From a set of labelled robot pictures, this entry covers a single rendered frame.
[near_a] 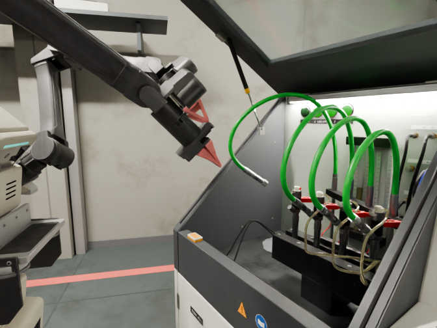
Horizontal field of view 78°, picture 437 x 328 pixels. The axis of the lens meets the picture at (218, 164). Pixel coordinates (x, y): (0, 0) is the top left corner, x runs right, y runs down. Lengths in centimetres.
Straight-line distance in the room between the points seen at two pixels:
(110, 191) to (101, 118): 76
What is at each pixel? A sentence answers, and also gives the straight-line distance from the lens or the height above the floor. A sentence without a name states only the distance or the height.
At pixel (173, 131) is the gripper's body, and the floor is 132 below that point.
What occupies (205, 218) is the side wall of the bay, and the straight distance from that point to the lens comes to 106.
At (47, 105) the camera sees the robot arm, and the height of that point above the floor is 139.
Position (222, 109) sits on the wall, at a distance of 303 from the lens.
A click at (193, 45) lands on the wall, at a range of 307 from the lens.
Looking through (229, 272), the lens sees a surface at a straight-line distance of 78.
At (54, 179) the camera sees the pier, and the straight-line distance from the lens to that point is 299.
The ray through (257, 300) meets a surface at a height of 92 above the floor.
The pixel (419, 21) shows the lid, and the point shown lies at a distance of 88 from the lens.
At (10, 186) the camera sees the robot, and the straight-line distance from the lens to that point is 94.
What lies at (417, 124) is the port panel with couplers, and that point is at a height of 133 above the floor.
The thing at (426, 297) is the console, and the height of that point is 99.
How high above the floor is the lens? 134
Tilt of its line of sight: 9 degrees down
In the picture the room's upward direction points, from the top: straight up
